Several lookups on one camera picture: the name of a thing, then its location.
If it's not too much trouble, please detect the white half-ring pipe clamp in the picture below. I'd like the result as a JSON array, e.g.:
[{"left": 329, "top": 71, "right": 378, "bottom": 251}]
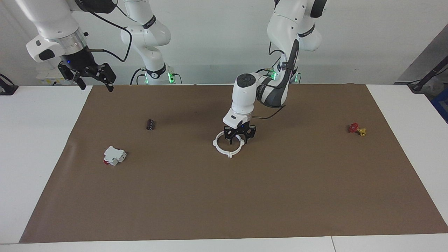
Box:
[
  {"left": 212, "top": 130, "right": 232, "bottom": 158},
  {"left": 227, "top": 131, "right": 244, "bottom": 156}
]

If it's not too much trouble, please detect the white power strip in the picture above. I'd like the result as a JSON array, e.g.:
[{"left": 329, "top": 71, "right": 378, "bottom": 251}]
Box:
[{"left": 36, "top": 68, "right": 75, "bottom": 85}]

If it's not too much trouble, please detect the brown table mat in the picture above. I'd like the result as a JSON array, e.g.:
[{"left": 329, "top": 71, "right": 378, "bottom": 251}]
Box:
[{"left": 19, "top": 83, "right": 448, "bottom": 244}]

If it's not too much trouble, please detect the white circuit breaker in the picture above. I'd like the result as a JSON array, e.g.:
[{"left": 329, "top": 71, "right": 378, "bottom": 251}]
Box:
[{"left": 104, "top": 146, "right": 127, "bottom": 166}]

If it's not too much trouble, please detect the red handwheel yellow valve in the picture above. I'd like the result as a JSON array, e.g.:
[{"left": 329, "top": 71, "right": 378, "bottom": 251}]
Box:
[{"left": 348, "top": 122, "right": 367, "bottom": 137}]

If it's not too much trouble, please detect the black stand pole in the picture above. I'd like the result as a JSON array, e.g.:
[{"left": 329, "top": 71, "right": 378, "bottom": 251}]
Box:
[{"left": 408, "top": 65, "right": 448, "bottom": 93}]

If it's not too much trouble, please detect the grey slanted panel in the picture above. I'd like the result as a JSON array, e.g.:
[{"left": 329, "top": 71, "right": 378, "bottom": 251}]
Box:
[{"left": 395, "top": 33, "right": 448, "bottom": 84}]

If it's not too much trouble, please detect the blue box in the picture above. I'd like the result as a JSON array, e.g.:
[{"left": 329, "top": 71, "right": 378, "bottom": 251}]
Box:
[{"left": 431, "top": 89, "right": 448, "bottom": 124}]

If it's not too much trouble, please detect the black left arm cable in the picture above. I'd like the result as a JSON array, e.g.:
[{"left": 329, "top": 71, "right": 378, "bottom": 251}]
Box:
[{"left": 250, "top": 38, "right": 298, "bottom": 119}]

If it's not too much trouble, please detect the black clamp mount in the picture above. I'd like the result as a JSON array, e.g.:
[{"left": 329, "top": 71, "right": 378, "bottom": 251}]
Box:
[{"left": 0, "top": 73, "right": 19, "bottom": 96}]

